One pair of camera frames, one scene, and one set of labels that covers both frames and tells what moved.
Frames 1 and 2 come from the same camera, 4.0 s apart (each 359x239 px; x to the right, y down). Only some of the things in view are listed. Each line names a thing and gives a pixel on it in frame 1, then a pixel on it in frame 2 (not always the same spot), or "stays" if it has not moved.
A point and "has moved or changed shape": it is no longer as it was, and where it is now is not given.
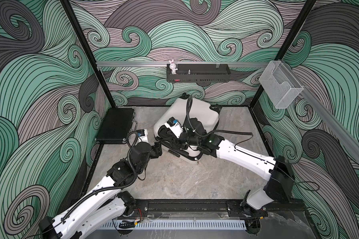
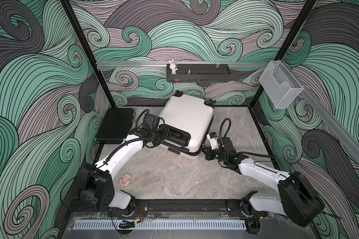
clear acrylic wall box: [279, 84] stays
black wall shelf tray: [199, 73] stays
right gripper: [173, 140] → [207, 153]
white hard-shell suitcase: [184, 108] has moved or changed shape
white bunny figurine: [172, 66] stays
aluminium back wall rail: [183, 63] stays
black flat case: [116, 126] stays
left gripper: [155, 150] → [165, 133]
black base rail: [212, 209] stays
